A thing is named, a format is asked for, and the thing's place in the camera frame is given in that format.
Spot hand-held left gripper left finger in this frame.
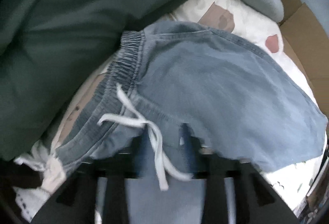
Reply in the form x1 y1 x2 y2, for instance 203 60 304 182
31 134 152 224

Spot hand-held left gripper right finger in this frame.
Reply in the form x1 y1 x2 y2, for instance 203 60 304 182
178 123 301 224

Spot blue denim pants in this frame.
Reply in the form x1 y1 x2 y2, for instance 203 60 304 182
55 21 328 224

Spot cream bear printed blanket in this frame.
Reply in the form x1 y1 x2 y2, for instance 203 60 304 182
38 0 328 214

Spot dark green cushion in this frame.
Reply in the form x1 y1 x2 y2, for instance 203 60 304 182
0 0 221 163

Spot flattened cardboard box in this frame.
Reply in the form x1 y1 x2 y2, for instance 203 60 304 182
253 0 329 101

